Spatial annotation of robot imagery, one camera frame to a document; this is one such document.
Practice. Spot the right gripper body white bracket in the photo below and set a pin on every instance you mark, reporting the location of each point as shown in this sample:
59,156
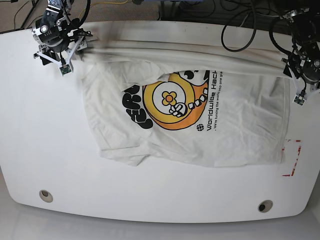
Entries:
64,50

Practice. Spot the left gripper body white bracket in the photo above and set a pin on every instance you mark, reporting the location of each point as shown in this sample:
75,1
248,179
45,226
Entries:
305,75

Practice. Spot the white printed t-shirt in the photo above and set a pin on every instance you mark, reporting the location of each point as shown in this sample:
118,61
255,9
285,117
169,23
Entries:
200,106

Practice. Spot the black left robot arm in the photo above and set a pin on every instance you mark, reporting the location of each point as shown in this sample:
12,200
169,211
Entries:
303,18

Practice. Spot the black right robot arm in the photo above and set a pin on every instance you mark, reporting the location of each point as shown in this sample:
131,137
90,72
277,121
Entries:
58,36

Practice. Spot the red tape rectangle marking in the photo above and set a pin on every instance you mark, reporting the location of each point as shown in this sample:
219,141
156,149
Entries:
290,155

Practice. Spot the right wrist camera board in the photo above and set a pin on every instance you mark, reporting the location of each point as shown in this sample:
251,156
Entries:
65,69

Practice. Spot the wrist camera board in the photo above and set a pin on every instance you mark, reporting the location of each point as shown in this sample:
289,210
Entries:
300,100
65,69

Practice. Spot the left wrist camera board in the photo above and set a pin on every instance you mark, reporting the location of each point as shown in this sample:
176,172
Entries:
300,100

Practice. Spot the right table cable grommet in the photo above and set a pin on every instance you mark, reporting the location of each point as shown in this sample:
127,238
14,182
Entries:
265,206

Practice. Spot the table cable grommet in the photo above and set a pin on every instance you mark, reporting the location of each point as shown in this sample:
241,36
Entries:
265,206
46,196

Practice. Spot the left table cable grommet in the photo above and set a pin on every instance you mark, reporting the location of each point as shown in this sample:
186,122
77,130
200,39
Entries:
46,196

